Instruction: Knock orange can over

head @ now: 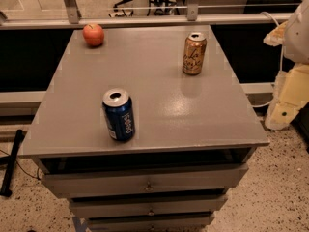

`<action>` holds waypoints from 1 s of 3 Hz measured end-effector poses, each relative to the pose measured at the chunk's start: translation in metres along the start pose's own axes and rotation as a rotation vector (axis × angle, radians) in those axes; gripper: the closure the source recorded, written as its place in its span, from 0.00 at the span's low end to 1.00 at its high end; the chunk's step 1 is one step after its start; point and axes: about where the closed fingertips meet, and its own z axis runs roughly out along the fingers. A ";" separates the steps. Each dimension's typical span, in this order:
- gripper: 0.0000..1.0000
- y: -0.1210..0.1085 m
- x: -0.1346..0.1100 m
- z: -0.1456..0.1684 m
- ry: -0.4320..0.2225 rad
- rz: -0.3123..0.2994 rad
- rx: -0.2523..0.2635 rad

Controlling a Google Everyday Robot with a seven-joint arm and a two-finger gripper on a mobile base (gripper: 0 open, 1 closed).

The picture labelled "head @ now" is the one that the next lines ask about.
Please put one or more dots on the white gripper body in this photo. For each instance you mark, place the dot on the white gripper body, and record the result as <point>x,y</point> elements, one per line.
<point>298,38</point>

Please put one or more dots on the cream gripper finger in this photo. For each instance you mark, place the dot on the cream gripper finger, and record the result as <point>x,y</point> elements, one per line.
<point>280,115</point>
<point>276,36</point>

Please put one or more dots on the orange LaCroix can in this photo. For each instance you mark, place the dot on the orange LaCroix can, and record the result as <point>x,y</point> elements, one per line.
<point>194,53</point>

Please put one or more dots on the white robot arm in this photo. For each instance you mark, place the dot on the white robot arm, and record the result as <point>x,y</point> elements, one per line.
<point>296,44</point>

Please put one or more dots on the blue Pepsi can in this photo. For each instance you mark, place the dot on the blue Pepsi can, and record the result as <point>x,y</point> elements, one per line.
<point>118,112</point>

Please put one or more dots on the grey drawer cabinet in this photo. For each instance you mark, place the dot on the grey drawer cabinet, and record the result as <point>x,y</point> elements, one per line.
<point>193,134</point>

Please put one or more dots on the red apple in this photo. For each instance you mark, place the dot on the red apple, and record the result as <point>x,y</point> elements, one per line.
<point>93,34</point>

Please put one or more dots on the grey metal railing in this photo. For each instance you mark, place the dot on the grey metal railing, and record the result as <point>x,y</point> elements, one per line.
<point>58,14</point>

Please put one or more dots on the black stand leg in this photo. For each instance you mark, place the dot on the black stand leg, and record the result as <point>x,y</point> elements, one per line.
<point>10,160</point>

